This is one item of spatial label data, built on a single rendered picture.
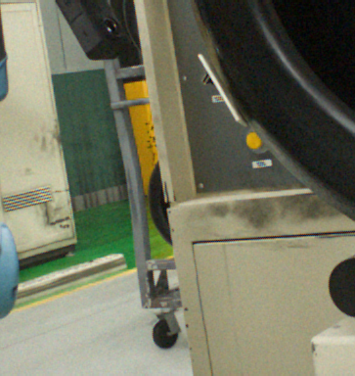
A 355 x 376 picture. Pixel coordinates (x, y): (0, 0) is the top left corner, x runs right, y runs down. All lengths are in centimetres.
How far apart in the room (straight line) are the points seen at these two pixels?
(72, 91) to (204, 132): 1039
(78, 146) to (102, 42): 1099
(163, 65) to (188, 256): 28
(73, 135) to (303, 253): 1046
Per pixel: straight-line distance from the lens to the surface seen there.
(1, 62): 120
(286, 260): 161
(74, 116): 1206
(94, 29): 108
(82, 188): 1205
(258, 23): 87
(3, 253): 137
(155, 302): 488
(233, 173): 169
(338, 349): 88
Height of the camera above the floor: 106
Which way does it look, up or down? 3 degrees down
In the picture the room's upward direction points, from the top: 9 degrees counter-clockwise
